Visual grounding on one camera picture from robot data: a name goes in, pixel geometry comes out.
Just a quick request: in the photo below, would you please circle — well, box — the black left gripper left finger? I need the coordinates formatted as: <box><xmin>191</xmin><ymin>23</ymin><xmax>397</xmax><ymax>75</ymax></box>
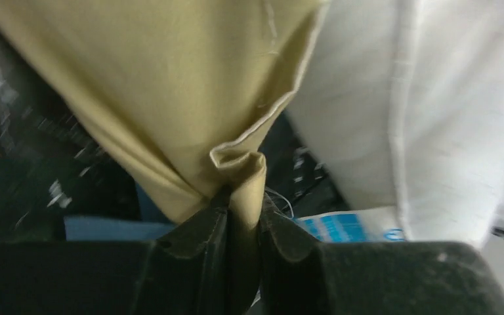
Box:
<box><xmin>0</xmin><ymin>187</ymin><xmax>230</xmax><ymax>314</ymax></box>

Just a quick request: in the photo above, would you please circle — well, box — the blue beige white pillowcase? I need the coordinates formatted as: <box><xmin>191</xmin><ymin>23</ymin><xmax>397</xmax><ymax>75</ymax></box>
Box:
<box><xmin>0</xmin><ymin>0</ymin><xmax>329</xmax><ymax>244</ymax></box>

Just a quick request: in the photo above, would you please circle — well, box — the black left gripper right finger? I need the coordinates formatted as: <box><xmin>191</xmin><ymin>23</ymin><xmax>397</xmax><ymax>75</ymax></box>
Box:
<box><xmin>259</xmin><ymin>197</ymin><xmax>504</xmax><ymax>314</ymax></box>

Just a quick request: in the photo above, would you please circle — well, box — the blue pillow label tag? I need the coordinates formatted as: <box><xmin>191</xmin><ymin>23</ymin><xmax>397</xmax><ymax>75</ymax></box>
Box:
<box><xmin>293</xmin><ymin>207</ymin><xmax>405</xmax><ymax>243</ymax></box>

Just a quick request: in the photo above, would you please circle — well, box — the white pillow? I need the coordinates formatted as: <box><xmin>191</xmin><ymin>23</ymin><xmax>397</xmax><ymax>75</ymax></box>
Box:
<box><xmin>287</xmin><ymin>1</ymin><xmax>504</xmax><ymax>248</ymax></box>

